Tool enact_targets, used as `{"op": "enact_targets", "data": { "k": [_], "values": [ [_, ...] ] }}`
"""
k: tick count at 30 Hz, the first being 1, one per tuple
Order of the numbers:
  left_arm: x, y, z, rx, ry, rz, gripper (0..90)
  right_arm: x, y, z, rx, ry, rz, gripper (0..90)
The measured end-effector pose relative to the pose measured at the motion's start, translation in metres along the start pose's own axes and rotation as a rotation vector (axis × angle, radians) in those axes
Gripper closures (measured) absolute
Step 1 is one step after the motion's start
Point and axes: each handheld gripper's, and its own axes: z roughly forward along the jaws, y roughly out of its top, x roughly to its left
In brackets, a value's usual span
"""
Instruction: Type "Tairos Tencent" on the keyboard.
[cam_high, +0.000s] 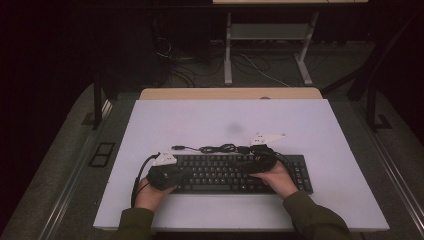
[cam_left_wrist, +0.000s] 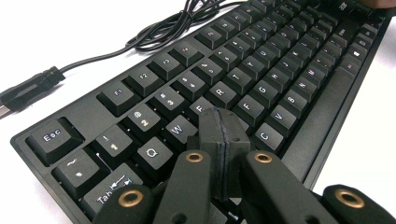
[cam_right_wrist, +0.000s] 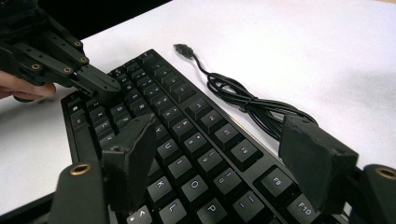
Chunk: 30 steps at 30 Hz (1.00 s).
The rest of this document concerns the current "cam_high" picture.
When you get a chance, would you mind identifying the black floor socket panel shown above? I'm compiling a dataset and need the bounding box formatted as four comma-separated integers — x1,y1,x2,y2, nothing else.
88,142,116,168

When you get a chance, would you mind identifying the black computer keyboard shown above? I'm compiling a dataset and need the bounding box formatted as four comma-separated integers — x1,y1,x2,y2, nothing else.
169,153,314,195

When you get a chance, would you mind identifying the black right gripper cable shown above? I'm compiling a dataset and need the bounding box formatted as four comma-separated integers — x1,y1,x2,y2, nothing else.
266,150,297,183

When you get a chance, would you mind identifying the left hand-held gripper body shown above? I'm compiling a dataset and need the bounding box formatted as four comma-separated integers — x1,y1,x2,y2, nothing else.
146,151,179,192

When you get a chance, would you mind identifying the tangle of black floor cables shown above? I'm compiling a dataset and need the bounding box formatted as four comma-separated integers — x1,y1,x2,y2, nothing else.
154,36,224,88

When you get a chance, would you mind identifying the wooden table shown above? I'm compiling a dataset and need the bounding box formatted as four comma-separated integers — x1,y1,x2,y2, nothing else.
139,87,324,100

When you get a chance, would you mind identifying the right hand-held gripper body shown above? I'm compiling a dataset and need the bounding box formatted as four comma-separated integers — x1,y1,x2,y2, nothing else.
249,132,287,174

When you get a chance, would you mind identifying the white metal-frame desk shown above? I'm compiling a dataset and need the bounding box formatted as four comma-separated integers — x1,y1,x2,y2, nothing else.
212,0,369,87

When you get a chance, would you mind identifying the black keyboard cable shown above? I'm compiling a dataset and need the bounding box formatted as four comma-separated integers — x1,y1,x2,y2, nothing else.
171,143,254,155

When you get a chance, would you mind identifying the person's left hand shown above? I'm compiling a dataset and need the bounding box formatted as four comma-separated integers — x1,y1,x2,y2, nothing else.
134,177,178,213

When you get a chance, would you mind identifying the person's right hand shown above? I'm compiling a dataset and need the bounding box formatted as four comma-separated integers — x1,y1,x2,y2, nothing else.
248,160,299,201

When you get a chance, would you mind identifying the black metal stand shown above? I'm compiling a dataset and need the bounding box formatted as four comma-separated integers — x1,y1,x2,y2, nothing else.
321,13,393,133
91,74,114,131

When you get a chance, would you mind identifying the metal floor rail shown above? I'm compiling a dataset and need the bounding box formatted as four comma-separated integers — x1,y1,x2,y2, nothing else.
38,133,101,240
361,129,424,234

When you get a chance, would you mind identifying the white board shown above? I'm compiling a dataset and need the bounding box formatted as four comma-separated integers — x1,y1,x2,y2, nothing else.
93,98,390,233

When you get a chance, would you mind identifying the white floor cable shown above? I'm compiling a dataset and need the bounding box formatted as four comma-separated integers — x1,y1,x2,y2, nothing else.
239,53,291,88

